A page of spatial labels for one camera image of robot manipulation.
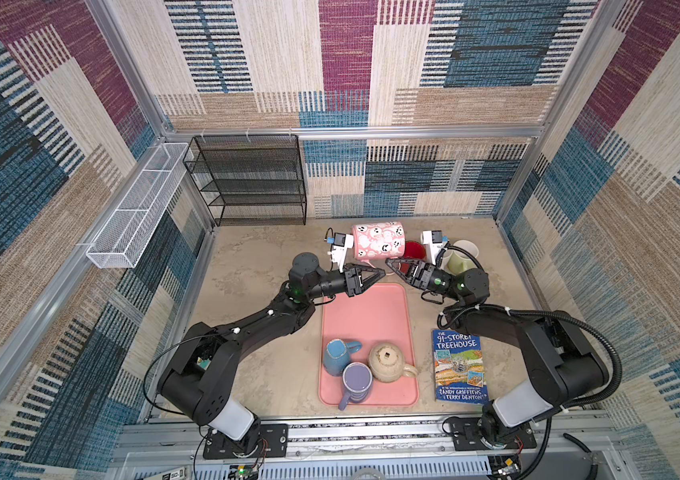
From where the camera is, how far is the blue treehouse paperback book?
2.60 ft

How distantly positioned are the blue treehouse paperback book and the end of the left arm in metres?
0.31

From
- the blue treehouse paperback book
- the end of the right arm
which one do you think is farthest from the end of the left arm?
the blue treehouse paperback book

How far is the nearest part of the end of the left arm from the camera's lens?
0.69m

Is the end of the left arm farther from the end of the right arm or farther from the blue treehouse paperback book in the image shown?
the blue treehouse paperback book
